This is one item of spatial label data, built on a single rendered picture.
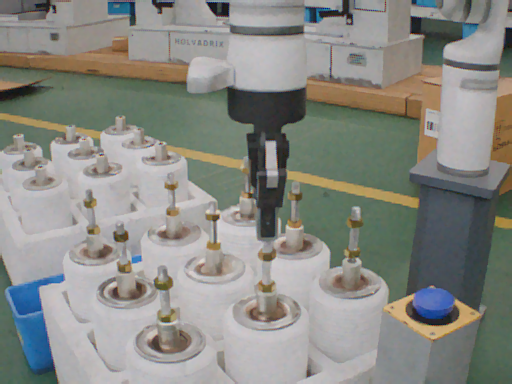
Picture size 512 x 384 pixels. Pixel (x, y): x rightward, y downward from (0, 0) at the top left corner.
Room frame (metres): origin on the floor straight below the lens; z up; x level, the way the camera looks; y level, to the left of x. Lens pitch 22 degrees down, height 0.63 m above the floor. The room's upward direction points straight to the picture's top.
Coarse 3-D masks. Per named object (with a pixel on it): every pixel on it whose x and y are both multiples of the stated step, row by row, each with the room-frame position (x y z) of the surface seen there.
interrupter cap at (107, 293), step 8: (112, 280) 0.65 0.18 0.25; (136, 280) 0.65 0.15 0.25; (144, 280) 0.65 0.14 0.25; (152, 280) 0.65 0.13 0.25; (104, 288) 0.63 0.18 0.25; (112, 288) 0.63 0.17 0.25; (136, 288) 0.64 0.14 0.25; (144, 288) 0.63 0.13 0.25; (152, 288) 0.63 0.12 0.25; (104, 296) 0.61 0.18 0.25; (112, 296) 0.61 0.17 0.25; (120, 296) 0.62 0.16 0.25; (136, 296) 0.62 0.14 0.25; (144, 296) 0.61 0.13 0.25; (152, 296) 0.61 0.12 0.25; (104, 304) 0.60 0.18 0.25; (112, 304) 0.59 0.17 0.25; (120, 304) 0.59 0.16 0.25; (128, 304) 0.59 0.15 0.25; (136, 304) 0.59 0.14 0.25; (144, 304) 0.60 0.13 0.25
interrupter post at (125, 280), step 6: (132, 270) 0.63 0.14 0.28; (120, 276) 0.62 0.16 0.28; (126, 276) 0.62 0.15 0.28; (132, 276) 0.62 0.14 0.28; (120, 282) 0.62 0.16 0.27; (126, 282) 0.62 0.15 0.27; (132, 282) 0.62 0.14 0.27; (120, 288) 0.62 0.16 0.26; (126, 288) 0.62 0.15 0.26; (132, 288) 0.62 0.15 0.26; (120, 294) 0.62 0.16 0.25; (126, 294) 0.62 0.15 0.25; (132, 294) 0.62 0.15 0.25
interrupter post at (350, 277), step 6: (342, 264) 0.65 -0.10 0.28; (348, 264) 0.64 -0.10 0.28; (354, 264) 0.64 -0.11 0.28; (360, 264) 0.65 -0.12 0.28; (342, 270) 0.65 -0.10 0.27; (348, 270) 0.64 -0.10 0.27; (354, 270) 0.64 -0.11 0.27; (342, 276) 0.65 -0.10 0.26; (348, 276) 0.64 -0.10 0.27; (354, 276) 0.64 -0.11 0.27; (342, 282) 0.65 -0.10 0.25; (348, 282) 0.64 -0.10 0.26; (354, 282) 0.64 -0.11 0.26
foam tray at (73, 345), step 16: (48, 288) 0.75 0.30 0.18; (64, 288) 0.75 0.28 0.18; (256, 288) 0.78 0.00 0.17; (48, 304) 0.71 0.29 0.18; (64, 304) 0.71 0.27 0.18; (176, 304) 0.72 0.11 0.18; (48, 320) 0.72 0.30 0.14; (64, 320) 0.67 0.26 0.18; (64, 336) 0.63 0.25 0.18; (80, 336) 0.63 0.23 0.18; (64, 352) 0.65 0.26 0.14; (80, 352) 0.60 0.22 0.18; (96, 352) 0.60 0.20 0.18; (320, 352) 0.61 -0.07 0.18; (368, 352) 0.60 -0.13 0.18; (64, 368) 0.68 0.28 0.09; (80, 368) 0.58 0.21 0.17; (96, 368) 0.57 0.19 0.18; (224, 368) 0.62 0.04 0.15; (320, 368) 0.58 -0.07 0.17; (336, 368) 0.57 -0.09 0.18; (352, 368) 0.57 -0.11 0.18; (368, 368) 0.57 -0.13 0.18
